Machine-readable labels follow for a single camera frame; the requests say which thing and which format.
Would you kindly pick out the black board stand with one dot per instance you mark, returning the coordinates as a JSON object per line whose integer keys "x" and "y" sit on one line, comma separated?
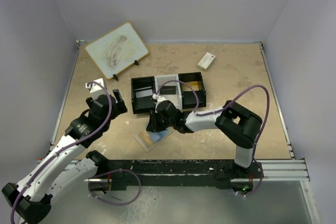
{"x": 125, "y": 71}

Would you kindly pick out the white card in left bin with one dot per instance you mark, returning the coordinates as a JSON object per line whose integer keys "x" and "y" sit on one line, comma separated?
{"x": 143, "y": 93}

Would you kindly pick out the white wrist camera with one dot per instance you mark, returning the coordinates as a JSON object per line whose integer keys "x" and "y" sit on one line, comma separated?
{"x": 96, "y": 88}
{"x": 158, "y": 98}

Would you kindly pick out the white middle bin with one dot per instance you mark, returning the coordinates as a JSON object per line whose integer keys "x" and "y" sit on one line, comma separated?
{"x": 169, "y": 80}

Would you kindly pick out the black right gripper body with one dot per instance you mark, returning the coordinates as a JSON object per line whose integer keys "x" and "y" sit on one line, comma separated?
{"x": 171, "y": 123}

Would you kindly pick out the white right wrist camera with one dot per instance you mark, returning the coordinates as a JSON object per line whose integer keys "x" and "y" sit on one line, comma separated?
{"x": 158, "y": 98}

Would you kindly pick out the black bin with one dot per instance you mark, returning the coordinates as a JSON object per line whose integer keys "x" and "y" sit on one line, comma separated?
{"x": 145, "y": 104}
{"x": 188, "y": 97}

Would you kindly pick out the gold card in right bin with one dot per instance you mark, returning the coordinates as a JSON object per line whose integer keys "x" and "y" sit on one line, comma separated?
{"x": 195, "y": 85}

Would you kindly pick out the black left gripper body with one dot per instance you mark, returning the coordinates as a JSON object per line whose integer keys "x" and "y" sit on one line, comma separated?
{"x": 90, "y": 100}

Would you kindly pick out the white board with wooden frame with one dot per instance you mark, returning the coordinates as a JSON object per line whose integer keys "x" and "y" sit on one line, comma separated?
{"x": 117, "y": 50}

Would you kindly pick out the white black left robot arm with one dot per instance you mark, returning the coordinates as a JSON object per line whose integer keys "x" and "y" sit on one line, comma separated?
{"x": 33, "y": 196}

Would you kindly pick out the black card in middle bin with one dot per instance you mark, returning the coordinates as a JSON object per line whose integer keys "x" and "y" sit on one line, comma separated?
{"x": 168, "y": 90}

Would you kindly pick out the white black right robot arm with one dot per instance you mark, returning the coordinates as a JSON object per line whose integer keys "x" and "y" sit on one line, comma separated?
{"x": 239, "y": 124}

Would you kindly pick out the small white red box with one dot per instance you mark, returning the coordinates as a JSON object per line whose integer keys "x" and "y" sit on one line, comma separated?
{"x": 206, "y": 61}

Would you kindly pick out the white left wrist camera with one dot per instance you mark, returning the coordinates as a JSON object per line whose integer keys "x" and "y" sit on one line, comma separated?
{"x": 96, "y": 88}

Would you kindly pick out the black left bin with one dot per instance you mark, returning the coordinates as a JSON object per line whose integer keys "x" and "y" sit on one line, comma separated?
{"x": 145, "y": 104}

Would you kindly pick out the beige card holder wallet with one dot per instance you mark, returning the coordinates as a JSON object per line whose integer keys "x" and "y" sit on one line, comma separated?
{"x": 157, "y": 137}

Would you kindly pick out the black right bin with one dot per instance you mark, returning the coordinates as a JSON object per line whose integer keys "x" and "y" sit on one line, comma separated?
{"x": 188, "y": 97}

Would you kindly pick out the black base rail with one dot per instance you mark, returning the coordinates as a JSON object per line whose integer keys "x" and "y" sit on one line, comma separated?
{"x": 218, "y": 173}

